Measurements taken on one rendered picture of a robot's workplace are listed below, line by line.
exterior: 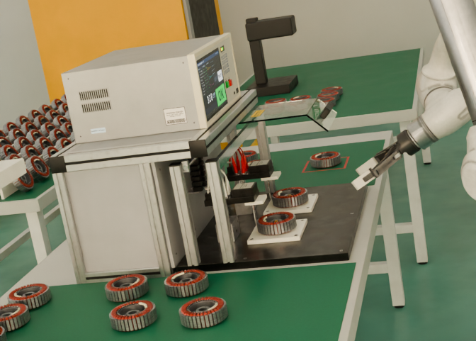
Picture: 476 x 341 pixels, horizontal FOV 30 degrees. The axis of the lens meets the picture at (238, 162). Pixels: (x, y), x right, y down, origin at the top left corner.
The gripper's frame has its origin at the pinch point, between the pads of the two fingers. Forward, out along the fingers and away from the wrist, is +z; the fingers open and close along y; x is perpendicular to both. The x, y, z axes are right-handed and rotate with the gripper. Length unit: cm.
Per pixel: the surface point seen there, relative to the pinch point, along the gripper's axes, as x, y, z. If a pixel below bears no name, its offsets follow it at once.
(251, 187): 20.2, -26.7, 19.3
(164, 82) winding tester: 58, -32, 18
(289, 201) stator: 7.5, -5.5, 20.4
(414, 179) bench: -40, 137, 14
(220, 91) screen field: 46.5, -12.3, 13.4
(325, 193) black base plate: 0.3, 11.1, 14.6
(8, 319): 36, -75, 74
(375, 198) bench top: -9.6, 7.8, 2.1
